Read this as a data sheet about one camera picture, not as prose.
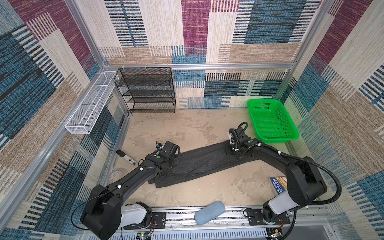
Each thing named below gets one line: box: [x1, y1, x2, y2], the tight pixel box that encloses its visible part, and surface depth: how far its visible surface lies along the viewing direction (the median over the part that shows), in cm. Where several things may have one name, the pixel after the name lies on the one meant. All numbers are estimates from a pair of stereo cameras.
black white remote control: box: [116, 149, 137, 166], surface depth 93 cm
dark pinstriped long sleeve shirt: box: [149, 142, 258, 188], surface depth 91 cm
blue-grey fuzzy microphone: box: [194, 200, 226, 226], surface depth 75 cm
